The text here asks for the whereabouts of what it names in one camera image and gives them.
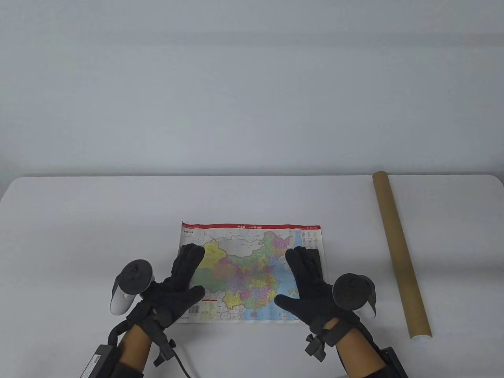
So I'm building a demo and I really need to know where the colourful paper map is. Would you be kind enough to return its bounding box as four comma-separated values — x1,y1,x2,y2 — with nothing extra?
175,222,329,323

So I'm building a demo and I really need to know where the black cable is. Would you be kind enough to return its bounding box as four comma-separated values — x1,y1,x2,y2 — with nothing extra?
173,346,193,378

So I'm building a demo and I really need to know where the brown cardboard mailing tube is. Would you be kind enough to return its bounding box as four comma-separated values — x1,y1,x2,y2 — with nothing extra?
372,171,433,341

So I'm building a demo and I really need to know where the person's left hand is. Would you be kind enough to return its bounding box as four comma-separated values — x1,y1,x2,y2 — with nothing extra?
136,243,206,327

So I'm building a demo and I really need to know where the person's left forearm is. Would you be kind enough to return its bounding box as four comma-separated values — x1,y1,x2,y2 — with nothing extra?
118,325,152,369

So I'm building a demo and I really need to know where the black left wrist strap mount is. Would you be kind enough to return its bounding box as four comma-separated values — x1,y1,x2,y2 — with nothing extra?
108,301,176,367

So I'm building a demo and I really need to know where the black plain wrist camera box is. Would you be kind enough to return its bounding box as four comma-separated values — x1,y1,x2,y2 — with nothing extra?
378,346,408,378

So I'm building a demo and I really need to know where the black right wrist strap mount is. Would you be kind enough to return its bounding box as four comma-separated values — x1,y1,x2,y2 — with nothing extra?
305,319,361,361

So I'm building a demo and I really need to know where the black wrist strap mount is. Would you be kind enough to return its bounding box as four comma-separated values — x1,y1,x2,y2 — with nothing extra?
305,319,361,361
108,301,176,367

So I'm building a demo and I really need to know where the person's right hand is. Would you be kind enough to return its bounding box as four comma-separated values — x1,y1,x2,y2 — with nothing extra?
274,246,361,335

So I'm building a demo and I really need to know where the black labelled wrist camera box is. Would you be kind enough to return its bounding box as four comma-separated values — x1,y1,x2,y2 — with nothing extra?
81,345,122,378

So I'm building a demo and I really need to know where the grey white controller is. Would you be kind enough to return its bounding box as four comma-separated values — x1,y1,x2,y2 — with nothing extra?
333,274,376,317
110,260,153,315

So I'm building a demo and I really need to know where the person's right forearm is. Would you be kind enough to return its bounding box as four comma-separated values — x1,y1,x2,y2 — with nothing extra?
337,319,388,374

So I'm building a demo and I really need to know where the grey white right controller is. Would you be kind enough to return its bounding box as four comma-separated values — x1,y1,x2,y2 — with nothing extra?
333,274,376,317

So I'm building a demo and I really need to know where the grey white left controller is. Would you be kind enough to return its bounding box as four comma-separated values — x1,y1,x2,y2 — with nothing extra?
110,260,153,315

